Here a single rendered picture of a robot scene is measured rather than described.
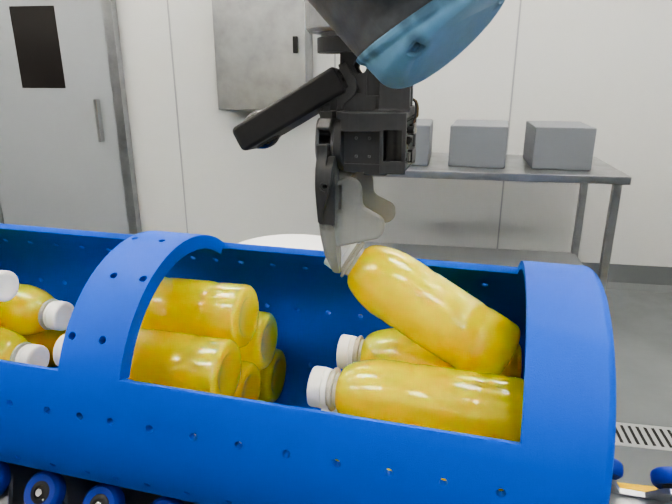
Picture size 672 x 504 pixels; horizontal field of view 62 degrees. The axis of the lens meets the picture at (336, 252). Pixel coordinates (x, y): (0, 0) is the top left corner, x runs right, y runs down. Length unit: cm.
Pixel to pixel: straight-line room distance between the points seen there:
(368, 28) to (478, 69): 352
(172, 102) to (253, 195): 87
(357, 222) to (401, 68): 21
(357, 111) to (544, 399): 28
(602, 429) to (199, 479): 34
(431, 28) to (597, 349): 27
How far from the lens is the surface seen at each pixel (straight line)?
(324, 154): 49
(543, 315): 48
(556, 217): 404
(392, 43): 32
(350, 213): 51
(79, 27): 454
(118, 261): 59
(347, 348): 63
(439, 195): 392
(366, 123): 49
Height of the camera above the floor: 140
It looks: 18 degrees down
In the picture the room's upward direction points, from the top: straight up
